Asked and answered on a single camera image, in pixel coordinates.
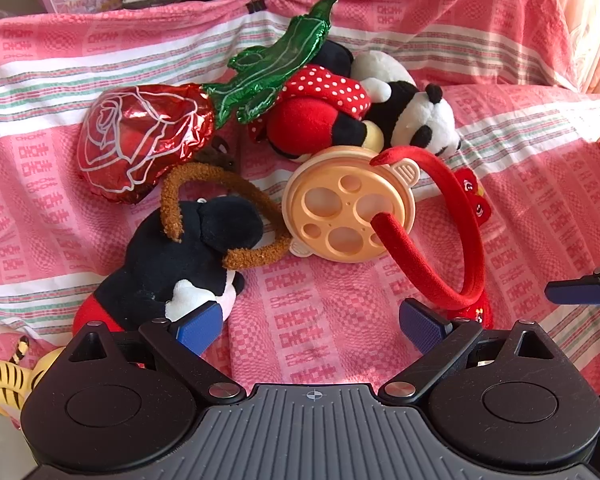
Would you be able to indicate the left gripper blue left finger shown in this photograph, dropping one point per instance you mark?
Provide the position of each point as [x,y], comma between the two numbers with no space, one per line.
[200,328]

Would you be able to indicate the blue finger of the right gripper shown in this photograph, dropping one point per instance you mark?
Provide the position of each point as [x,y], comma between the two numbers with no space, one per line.
[585,290]

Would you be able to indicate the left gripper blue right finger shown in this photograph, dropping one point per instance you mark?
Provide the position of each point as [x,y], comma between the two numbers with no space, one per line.
[422,326]

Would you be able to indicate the mickey mouse plush toy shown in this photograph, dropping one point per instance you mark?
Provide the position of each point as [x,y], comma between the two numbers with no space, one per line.
[159,279]

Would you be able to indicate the red plush headband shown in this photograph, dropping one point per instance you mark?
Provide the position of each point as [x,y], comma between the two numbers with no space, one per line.
[445,260]

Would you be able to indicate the beige round plastic lid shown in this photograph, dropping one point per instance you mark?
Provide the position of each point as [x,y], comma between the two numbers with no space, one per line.
[329,200]

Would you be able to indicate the yellow tiger plush toy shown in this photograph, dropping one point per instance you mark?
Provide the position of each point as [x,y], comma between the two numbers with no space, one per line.
[17,382]

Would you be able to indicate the brown fuzzy headband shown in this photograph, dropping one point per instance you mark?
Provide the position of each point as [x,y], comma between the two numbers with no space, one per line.
[244,230]

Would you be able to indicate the red rose foil balloon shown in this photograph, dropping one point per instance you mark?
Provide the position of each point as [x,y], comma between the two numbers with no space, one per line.
[132,136]

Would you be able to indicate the minnie mouse plush toy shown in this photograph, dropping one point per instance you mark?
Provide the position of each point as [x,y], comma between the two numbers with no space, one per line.
[368,100]

